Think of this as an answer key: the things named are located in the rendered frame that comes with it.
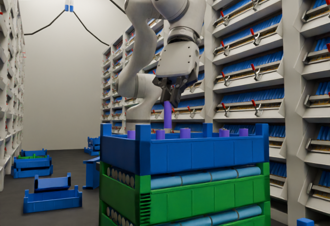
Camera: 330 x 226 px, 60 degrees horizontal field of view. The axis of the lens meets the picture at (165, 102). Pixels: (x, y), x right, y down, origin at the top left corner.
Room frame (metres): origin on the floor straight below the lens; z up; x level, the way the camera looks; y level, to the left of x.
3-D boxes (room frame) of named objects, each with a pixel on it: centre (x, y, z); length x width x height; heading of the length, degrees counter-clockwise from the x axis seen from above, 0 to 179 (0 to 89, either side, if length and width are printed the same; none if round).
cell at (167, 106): (0.67, -0.01, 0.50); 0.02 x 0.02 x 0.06
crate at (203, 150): (0.61, -0.04, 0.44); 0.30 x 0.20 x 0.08; 121
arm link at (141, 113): (1.40, 0.10, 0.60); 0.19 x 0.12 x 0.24; 107
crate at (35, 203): (1.69, 0.65, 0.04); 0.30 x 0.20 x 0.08; 114
